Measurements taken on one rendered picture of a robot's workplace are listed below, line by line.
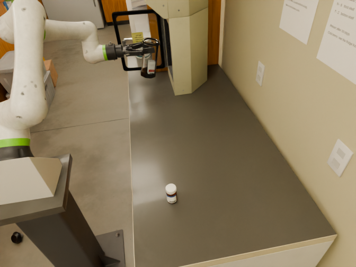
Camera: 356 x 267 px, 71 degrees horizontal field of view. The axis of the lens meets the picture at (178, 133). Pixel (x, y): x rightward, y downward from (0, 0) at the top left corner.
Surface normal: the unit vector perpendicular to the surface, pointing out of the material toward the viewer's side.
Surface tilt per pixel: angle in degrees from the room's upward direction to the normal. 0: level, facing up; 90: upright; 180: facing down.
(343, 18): 90
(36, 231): 90
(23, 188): 90
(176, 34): 90
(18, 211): 0
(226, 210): 0
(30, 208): 0
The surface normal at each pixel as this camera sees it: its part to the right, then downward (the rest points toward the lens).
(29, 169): 0.15, 0.63
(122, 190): -0.06, -0.76
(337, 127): -0.98, 0.15
